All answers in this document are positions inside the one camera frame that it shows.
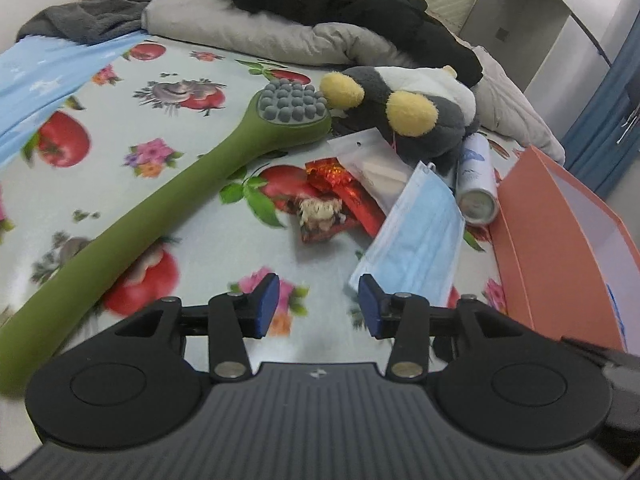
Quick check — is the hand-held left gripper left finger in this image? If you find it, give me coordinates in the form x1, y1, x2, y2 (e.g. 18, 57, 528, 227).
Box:
114, 273, 281, 382

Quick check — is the black jacket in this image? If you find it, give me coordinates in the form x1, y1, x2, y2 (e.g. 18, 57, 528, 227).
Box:
162, 0, 483, 88

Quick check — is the grey wardrobe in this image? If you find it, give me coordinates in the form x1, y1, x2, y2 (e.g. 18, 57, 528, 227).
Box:
457, 0, 613, 93

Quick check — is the white plastic pouch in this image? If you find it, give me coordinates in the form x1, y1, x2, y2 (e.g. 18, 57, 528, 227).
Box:
327, 127, 416, 213

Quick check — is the white spray can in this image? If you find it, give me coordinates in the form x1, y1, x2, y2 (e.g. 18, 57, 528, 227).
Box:
454, 131, 501, 226

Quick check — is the red packet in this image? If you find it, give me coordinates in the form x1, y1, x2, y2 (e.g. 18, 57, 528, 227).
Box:
287, 187, 388, 245

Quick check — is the blue curtain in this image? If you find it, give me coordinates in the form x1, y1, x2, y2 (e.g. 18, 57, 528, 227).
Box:
560, 12, 640, 201

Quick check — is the green massage brush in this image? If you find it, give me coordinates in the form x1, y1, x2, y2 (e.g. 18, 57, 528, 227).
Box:
0, 78, 333, 396

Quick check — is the fruit print tablecloth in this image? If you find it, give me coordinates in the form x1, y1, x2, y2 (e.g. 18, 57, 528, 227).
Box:
0, 35, 531, 351

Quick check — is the grey penguin plush toy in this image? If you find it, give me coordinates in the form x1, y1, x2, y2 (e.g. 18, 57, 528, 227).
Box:
320, 64, 483, 177

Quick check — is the dark grey blanket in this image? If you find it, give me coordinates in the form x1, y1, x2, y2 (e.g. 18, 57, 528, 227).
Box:
15, 0, 166, 46

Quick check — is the light grey duvet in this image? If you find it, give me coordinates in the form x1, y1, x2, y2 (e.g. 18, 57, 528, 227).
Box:
140, 0, 566, 166

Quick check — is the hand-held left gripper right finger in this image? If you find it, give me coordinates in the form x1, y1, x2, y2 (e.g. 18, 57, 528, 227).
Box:
358, 274, 526, 382

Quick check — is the orange cardboard box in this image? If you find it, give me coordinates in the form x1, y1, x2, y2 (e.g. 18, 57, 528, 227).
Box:
487, 145, 640, 353

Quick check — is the blue face mask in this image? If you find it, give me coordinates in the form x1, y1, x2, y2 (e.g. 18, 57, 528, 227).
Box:
348, 160, 467, 308

